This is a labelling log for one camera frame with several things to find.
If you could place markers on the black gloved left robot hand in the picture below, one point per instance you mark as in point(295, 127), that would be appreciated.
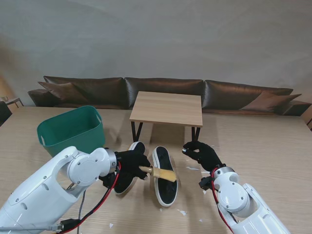
point(132, 162)

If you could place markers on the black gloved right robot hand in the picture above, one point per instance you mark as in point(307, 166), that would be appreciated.
point(206, 156)

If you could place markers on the yellow canvas sneaker white laces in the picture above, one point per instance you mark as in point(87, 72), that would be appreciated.
point(124, 186)
point(167, 192)

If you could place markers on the wooden brush pale bristles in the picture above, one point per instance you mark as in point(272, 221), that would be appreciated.
point(163, 173)

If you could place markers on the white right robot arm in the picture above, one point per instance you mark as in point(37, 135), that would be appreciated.
point(241, 200)

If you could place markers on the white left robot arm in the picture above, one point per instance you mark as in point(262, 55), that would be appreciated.
point(61, 180)

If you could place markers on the small wooden table black legs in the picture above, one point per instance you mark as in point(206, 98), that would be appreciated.
point(165, 107)

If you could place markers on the green plastic basket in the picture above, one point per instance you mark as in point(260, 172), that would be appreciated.
point(70, 131)

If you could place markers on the dark brown leather sofa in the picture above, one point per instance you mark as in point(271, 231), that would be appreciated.
point(165, 85)

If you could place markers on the brown leather cushion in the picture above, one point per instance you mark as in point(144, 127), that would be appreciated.
point(268, 101)
point(61, 91)

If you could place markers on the small wooden side table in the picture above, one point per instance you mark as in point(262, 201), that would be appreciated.
point(13, 100)

